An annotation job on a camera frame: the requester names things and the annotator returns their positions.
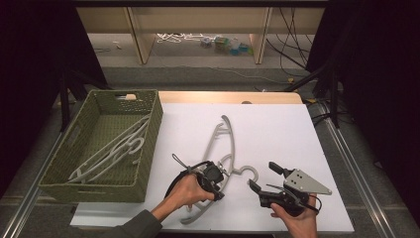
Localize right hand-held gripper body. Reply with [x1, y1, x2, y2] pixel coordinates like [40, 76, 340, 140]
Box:
[259, 168, 333, 217]

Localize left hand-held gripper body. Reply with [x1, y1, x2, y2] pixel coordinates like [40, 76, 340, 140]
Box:
[196, 161, 226, 193]

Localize grey plastic clothes hanger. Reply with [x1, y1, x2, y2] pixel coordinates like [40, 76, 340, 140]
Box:
[179, 114, 260, 226]
[67, 114, 152, 182]
[73, 123, 150, 184]

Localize green woven basket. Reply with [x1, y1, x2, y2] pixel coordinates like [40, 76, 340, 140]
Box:
[38, 88, 164, 203]

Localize person's left hand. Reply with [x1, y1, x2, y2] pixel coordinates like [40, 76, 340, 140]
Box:
[163, 173, 216, 214]

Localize person's right hand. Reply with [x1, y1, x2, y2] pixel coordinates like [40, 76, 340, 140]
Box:
[269, 194, 320, 238]

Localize black metal stand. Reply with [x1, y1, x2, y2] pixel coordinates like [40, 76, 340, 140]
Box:
[58, 63, 112, 133]
[282, 58, 343, 130]

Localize colourful boxes on floor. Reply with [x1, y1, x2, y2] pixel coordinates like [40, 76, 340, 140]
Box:
[200, 35, 255, 58]

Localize black curtain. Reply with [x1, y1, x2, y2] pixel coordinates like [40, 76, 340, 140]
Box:
[0, 0, 108, 196]
[306, 0, 420, 186]

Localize beige desk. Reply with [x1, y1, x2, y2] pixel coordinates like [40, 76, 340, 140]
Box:
[75, 6, 326, 65]

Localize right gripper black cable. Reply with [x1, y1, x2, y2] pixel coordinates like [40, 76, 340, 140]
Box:
[265, 182, 323, 216]

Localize aluminium rail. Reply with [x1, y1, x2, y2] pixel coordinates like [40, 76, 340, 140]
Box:
[0, 132, 65, 238]
[323, 117, 399, 238]

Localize black power cables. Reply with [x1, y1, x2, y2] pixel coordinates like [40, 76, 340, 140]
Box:
[265, 7, 316, 68]

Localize white cable on floor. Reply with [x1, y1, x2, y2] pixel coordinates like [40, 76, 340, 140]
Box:
[156, 32, 214, 45]

